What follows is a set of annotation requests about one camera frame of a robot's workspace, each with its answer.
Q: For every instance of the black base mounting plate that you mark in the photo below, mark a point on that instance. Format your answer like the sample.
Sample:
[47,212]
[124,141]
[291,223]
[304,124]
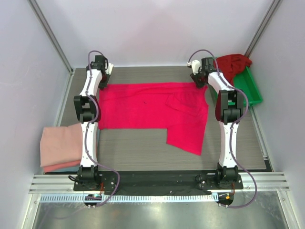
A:
[156,183]

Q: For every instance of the dark red t shirt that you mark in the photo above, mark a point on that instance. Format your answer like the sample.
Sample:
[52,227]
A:
[232,65]

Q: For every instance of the folded light pink t shirt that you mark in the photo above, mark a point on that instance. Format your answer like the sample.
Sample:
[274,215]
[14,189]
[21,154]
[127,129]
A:
[60,144]

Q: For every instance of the folded salmon t shirt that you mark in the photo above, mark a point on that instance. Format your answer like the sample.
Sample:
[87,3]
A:
[61,166]

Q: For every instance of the folded light blue t shirt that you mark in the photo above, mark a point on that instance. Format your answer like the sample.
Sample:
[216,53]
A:
[68,169]

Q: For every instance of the left aluminium frame post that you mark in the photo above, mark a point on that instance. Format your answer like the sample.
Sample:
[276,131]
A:
[46,27]

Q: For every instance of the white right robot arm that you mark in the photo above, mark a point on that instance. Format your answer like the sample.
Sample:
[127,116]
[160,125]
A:
[229,111]

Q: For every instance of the green plastic tray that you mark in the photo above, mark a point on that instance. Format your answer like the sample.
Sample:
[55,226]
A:
[245,82]

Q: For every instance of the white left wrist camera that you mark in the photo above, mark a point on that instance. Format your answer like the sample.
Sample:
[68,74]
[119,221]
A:
[109,69]

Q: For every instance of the aluminium extrusion rail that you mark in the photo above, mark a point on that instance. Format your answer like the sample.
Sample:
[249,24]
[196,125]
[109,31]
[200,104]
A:
[265,181]

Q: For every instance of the aluminium frame post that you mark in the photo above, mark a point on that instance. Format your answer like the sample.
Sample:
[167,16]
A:
[271,11]
[46,27]

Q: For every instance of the slotted white cable duct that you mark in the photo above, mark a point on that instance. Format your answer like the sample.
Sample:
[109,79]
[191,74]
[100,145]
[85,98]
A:
[93,198]

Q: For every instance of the right aluminium frame post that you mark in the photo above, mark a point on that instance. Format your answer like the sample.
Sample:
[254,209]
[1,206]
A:
[271,11]

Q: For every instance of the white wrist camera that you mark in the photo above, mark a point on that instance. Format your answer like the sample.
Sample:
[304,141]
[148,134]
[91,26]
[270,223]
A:
[195,66]
[109,69]

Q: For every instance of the hot pink t shirt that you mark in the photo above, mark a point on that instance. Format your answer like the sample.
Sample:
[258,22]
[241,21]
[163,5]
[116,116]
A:
[179,108]

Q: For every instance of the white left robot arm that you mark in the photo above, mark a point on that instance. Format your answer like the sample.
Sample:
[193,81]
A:
[88,114]

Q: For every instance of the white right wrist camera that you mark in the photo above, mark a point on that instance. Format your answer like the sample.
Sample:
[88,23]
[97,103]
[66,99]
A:
[195,66]

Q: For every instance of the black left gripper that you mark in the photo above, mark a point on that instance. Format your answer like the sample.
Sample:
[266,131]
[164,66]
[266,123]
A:
[102,86]

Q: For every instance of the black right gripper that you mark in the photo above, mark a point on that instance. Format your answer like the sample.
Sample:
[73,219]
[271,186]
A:
[198,82]

